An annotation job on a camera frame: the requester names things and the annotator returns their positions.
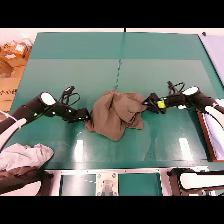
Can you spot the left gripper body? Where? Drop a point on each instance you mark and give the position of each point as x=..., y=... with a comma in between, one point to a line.
x=79, y=115

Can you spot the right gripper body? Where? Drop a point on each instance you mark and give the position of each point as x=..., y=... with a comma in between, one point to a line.
x=154, y=101

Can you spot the brown shirt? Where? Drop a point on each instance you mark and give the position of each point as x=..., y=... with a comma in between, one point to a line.
x=115, y=113

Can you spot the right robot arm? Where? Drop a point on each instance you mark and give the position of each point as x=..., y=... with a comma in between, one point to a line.
x=200, y=98

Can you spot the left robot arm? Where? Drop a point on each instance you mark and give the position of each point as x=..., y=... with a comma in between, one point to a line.
x=31, y=108

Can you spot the grey garment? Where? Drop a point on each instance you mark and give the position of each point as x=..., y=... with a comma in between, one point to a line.
x=23, y=155

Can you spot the cardboard boxes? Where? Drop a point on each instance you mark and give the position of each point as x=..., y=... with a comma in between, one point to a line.
x=13, y=63

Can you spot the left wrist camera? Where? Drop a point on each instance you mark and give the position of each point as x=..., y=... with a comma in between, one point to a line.
x=68, y=93

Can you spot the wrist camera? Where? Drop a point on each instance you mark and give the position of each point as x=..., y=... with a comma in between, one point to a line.
x=68, y=93
x=174, y=87

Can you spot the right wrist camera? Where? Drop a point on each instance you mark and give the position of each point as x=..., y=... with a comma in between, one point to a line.
x=174, y=87

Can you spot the silver frame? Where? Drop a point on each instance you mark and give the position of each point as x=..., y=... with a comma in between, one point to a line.
x=106, y=181

